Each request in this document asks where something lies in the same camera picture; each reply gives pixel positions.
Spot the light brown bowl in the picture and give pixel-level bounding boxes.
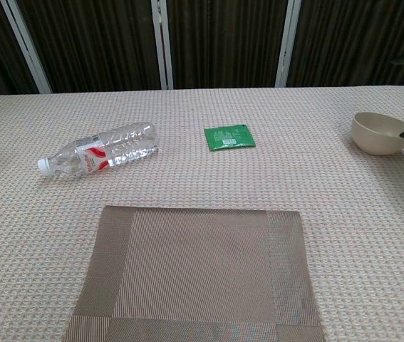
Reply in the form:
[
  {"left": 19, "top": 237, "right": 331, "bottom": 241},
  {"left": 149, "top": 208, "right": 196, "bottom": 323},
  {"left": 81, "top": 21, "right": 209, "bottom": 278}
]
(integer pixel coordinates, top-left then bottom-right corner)
[{"left": 351, "top": 112, "right": 404, "bottom": 157}]

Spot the brown woven placemat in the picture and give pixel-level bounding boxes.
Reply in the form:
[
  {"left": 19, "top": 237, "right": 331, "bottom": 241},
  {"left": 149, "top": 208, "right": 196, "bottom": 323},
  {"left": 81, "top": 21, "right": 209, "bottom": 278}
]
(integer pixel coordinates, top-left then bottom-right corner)
[{"left": 62, "top": 205, "right": 327, "bottom": 342}]

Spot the green sachet packet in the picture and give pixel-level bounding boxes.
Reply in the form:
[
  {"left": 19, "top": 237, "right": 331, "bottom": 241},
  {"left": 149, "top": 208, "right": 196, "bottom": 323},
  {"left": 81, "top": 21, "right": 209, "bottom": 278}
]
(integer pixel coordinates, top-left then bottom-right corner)
[{"left": 203, "top": 123, "right": 257, "bottom": 152}]

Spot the clear plastic water bottle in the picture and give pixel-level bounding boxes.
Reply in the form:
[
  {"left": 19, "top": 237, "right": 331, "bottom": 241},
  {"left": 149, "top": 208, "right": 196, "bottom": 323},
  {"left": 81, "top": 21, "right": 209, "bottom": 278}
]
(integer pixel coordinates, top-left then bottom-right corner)
[{"left": 37, "top": 122, "right": 160, "bottom": 177}]

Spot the beige woven tablecloth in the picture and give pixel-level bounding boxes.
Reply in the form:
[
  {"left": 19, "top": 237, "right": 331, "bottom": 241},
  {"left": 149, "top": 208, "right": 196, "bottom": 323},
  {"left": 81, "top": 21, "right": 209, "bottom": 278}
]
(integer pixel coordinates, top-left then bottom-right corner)
[{"left": 0, "top": 84, "right": 404, "bottom": 342}]

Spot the white partition frame post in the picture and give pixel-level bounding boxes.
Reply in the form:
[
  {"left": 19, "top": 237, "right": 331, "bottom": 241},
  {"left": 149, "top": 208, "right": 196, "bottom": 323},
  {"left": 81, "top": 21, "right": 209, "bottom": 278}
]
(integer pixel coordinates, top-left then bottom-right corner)
[
  {"left": 150, "top": 0, "right": 174, "bottom": 90},
  {"left": 274, "top": 0, "right": 302, "bottom": 88},
  {"left": 0, "top": 0, "right": 53, "bottom": 95}
]

